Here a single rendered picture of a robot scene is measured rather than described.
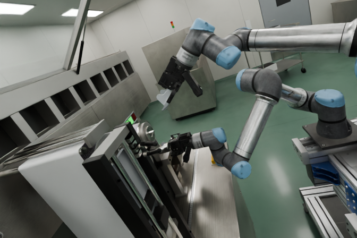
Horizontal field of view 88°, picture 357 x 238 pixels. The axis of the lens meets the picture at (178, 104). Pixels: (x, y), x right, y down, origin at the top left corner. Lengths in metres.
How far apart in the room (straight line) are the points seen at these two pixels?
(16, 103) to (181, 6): 4.70
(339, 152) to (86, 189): 1.21
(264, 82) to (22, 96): 0.97
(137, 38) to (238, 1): 2.73
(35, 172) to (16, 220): 0.20
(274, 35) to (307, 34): 0.08
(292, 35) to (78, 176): 0.73
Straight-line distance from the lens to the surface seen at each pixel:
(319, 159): 1.33
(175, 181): 0.96
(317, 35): 0.65
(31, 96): 0.96
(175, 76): 0.71
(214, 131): 0.89
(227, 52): 0.61
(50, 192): 0.75
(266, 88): 0.85
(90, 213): 0.74
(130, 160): 0.57
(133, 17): 5.58
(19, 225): 0.87
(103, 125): 0.62
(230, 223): 0.86
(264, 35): 0.69
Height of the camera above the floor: 1.60
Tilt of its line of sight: 19 degrees down
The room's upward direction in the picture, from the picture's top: 24 degrees counter-clockwise
